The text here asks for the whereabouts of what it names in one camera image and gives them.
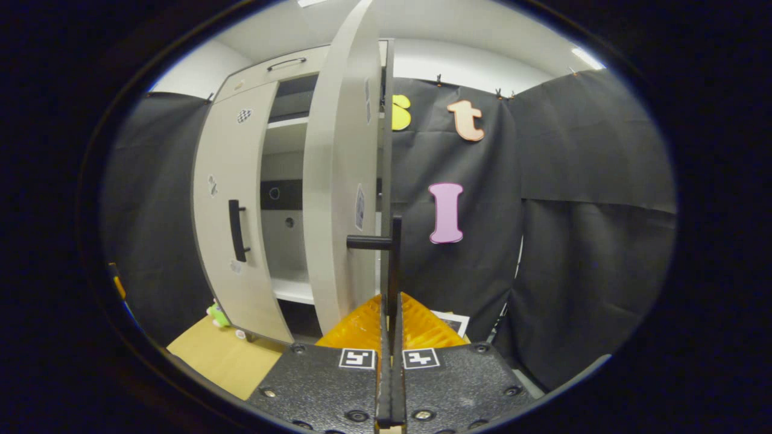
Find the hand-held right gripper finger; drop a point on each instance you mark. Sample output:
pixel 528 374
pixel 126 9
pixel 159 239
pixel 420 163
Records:
pixel 398 392
pixel 383 392

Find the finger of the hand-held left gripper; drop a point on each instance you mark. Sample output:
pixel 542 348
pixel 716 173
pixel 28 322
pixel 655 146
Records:
pixel 119 286

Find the beige double-door shoe cabinet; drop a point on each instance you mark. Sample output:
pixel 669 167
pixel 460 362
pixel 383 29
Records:
pixel 280 253

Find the beige cabinet door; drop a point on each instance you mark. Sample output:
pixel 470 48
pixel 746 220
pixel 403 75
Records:
pixel 338 181
pixel 253 169

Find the white cabinet shelf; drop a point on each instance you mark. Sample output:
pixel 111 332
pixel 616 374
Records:
pixel 292 290
pixel 288 122

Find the beige cabinet drawer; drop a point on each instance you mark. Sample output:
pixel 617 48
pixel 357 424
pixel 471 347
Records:
pixel 253 81

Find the white-bordered picture card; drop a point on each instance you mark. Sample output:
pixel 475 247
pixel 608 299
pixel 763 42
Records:
pixel 455 322

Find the pink and green plush toy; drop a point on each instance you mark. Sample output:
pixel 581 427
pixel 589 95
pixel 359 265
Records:
pixel 218 314

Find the black backdrop cloth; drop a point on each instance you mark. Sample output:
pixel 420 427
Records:
pixel 573 241

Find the large rectangular ceiling light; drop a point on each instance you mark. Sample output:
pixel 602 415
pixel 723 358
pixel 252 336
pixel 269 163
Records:
pixel 312 2

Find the narrow ceiling light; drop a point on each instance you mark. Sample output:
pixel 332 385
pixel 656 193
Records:
pixel 588 58

